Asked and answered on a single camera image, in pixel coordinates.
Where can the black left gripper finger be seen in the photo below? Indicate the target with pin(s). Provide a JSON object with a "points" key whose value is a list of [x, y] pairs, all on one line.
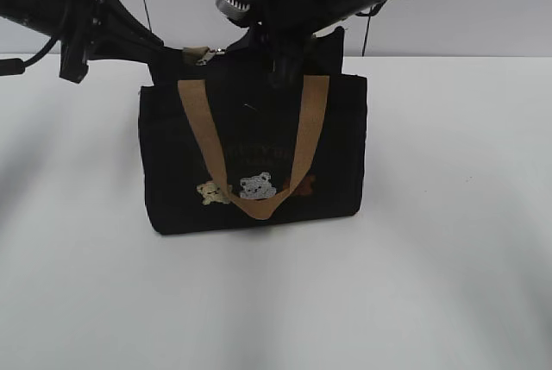
{"points": [[120, 36]]}

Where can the silver metal zipper pull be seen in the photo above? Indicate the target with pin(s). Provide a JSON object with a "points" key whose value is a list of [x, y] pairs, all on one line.
{"points": [[209, 55]]}

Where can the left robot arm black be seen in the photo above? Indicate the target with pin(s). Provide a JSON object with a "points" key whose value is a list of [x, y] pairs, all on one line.
{"points": [[47, 17]]}

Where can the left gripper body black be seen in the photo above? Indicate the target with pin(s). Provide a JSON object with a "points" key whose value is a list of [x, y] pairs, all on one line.
{"points": [[75, 40]]}

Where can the black canvas tote bag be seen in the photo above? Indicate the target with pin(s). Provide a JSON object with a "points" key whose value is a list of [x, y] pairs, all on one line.
{"points": [[257, 127]]}

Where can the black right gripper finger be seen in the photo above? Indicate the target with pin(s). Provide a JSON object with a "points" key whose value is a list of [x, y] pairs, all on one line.
{"points": [[287, 53]]}

